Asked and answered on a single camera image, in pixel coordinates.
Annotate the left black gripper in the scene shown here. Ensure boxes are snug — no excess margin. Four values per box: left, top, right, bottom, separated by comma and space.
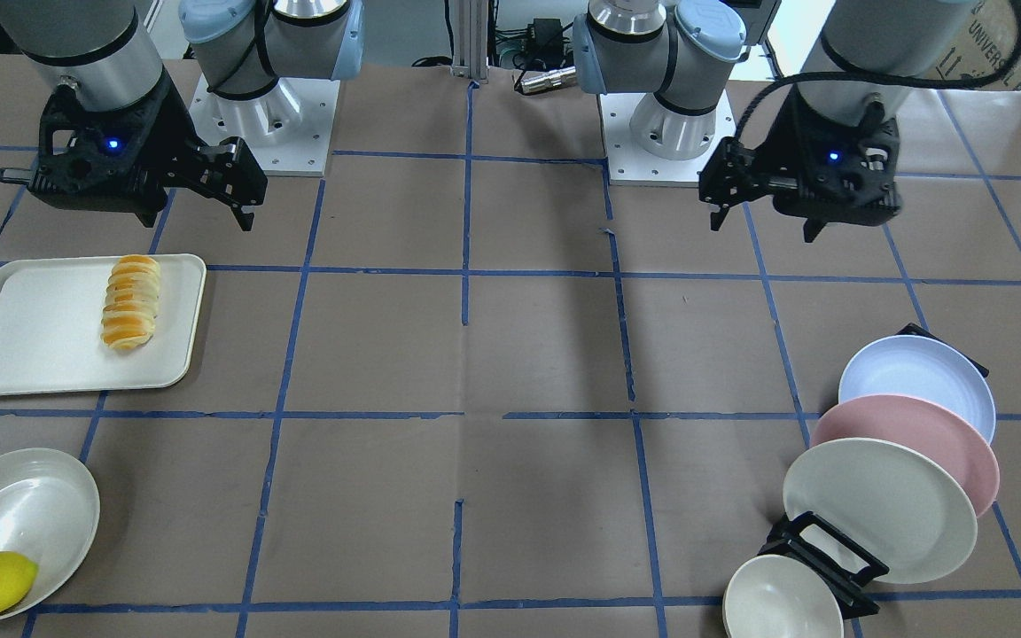
698, 89, 903, 244

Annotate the blue plate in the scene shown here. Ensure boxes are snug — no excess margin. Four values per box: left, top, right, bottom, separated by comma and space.
838, 334, 998, 443

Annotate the white rectangular tray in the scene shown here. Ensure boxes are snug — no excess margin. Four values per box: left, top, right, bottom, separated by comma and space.
0, 253, 207, 396

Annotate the black dish rack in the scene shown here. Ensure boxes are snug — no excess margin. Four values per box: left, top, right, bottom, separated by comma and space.
760, 323, 989, 620

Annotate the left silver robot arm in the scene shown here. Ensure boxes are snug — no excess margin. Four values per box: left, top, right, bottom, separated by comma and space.
571, 1, 970, 242

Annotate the aluminium frame post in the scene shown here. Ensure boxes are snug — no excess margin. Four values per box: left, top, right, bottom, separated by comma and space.
448, 0, 493, 84

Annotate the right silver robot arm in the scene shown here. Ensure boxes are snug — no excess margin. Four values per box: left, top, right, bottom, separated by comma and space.
0, 1, 364, 230

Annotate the orange striped bread roll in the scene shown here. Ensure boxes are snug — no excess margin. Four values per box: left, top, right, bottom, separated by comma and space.
100, 254, 161, 351

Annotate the silver metal cylinder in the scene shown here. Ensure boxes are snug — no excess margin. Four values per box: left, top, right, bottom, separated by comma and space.
518, 67, 578, 96

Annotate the white shallow bowl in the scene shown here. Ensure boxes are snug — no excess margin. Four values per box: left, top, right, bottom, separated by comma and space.
0, 448, 100, 620

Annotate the small cream bowl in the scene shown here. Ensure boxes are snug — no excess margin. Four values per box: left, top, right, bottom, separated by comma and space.
722, 555, 844, 637

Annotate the black power adapter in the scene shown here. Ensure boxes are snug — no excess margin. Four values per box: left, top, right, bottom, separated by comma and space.
519, 18, 565, 70

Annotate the cream white plate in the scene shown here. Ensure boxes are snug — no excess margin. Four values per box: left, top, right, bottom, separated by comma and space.
783, 439, 978, 584

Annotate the pink plate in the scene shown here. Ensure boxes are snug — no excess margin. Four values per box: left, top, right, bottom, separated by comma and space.
810, 394, 1001, 517

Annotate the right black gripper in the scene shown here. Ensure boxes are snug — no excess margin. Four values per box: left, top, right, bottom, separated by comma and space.
0, 70, 268, 233

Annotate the cardboard box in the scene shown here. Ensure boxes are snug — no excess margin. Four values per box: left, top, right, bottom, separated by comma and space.
925, 1, 1021, 90

